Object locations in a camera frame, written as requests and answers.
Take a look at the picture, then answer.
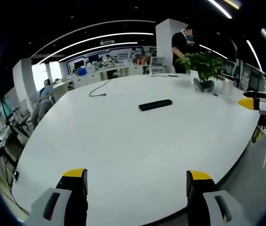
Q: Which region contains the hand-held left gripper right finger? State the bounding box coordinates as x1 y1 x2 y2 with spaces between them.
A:
186 169 251 226

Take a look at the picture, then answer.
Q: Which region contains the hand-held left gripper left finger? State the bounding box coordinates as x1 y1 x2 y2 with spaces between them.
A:
24 168 88 226

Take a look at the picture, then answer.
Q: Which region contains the black remote control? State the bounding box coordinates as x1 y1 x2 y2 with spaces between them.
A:
138 99 173 111

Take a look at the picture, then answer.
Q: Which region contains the clear plastic cup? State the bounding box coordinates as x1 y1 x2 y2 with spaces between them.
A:
222 79 234 102

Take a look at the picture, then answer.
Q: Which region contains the green potted plant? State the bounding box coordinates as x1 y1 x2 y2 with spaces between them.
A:
175 52 225 92

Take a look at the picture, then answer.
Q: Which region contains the white office chair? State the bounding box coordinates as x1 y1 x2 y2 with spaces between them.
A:
149 56 169 77

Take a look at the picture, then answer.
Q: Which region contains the black cable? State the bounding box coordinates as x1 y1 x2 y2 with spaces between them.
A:
89 79 111 97

